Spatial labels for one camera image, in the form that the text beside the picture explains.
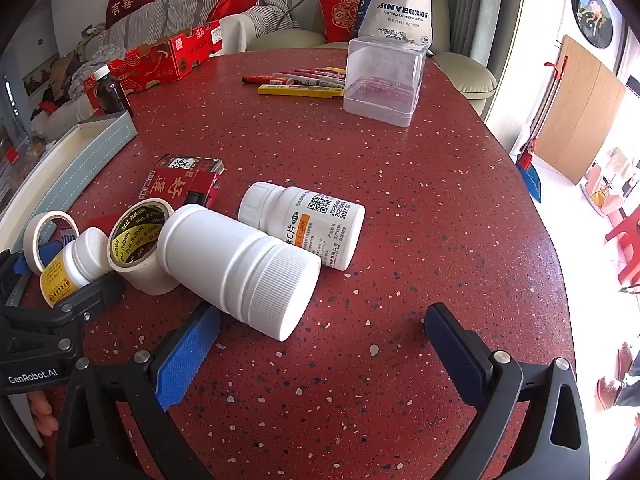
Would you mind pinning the yellow pen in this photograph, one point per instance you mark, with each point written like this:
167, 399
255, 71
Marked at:
336, 69

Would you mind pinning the brown glass bottle white cap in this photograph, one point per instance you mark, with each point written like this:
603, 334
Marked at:
111, 94

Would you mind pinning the brown shoe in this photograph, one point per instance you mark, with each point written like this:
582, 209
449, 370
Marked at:
610, 392

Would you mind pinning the white tray blue-grey rim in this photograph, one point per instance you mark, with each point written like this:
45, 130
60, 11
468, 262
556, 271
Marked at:
107, 132

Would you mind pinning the person's left hand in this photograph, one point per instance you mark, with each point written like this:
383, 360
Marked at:
42, 412

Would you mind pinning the white red pen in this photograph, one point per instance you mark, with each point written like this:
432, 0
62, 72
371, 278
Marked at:
310, 80
320, 73

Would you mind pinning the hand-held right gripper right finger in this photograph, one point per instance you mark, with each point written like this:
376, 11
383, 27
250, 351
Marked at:
452, 355

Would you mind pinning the white bottle printed label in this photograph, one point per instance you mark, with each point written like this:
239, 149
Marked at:
305, 230

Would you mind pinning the yellow utility knife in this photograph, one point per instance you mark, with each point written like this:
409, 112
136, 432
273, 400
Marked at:
300, 91

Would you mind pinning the brown clothes pile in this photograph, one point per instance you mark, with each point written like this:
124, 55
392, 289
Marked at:
62, 67

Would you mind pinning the clear bag red label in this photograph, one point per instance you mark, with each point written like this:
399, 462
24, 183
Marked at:
12, 157

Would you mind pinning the red cardboard box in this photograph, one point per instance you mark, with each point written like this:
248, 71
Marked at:
165, 57

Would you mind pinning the wide tape roll yellow core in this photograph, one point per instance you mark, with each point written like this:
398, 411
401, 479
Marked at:
142, 270

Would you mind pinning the clear plastic box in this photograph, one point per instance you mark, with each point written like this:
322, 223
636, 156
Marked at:
382, 80

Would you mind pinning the blue dustpan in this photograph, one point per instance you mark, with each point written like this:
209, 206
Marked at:
529, 185

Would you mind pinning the wooden board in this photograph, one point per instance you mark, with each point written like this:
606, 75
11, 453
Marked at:
580, 110

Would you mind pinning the beige armchair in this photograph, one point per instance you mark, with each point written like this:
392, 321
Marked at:
460, 80

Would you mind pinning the bright red cushion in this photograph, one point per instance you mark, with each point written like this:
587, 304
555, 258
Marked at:
230, 7

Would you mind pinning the red plastic stool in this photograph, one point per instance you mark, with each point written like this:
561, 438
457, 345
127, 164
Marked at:
625, 245

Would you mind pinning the white printed tote bag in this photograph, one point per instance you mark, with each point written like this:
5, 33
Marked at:
395, 15

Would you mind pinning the round black wall plaque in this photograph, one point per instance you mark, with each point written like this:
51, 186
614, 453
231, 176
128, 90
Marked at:
592, 15

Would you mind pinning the red patterned cushion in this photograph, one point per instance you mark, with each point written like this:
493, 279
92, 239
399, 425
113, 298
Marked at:
340, 17

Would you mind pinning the pink toy chair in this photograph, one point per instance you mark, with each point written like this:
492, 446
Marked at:
605, 192

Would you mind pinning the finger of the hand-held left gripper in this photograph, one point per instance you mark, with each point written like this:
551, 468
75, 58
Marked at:
92, 297
14, 272

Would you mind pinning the pale clothes pile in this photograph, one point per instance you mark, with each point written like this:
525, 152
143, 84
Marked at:
102, 57

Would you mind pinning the white bottle yellow label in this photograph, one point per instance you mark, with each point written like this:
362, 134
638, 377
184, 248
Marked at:
77, 262

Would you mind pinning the grey-green curtain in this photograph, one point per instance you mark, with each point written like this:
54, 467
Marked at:
480, 5

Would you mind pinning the red box gold characters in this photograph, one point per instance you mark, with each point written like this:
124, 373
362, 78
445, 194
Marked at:
165, 186

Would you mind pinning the dark patterned small box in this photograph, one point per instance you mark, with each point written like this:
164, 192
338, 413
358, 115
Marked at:
192, 163

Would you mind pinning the tape roll blue red core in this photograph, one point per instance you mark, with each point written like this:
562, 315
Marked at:
32, 245

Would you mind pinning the grey covered sofa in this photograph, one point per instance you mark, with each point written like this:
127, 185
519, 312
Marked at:
190, 10

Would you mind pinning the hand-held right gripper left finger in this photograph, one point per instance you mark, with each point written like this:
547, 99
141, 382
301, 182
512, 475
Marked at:
182, 360

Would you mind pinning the landscape wall painting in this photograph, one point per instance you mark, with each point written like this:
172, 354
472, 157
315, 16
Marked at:
40, 75

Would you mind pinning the large plain white bottle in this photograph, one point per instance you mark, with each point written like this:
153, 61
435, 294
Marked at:
235, 270

